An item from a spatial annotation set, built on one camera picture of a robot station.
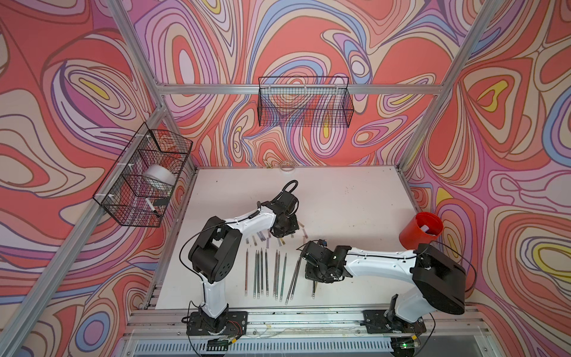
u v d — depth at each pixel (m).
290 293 0.80
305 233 0.96
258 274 0.84
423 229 0.88
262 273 0.85
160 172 0.74
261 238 0.93
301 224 0.98
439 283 0.43
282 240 0.93
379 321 0.74
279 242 0.93
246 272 0.85
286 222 0.84
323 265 0.65
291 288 0.81
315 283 0.77
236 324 0.72
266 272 0.84
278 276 0.84
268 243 0.93
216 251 0.49
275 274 0.84
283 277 0.84
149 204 0.74
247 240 0.93
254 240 0.93
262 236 0.93
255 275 0.84
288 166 1.23
